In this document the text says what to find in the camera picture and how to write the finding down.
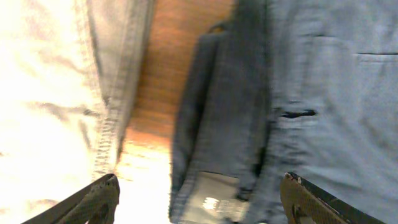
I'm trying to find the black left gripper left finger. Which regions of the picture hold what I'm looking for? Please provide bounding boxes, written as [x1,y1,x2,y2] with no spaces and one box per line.
[22,174,120,224]

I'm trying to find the grey shorts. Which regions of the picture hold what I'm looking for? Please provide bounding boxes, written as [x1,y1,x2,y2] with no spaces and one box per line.
[1,0,154,223]

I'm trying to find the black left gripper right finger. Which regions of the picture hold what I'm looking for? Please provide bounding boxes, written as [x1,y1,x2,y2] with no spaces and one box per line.
[280,172,385,224]

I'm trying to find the dark teal blue shorts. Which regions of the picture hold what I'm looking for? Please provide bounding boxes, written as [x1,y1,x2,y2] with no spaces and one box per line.
[169,0,397,223]

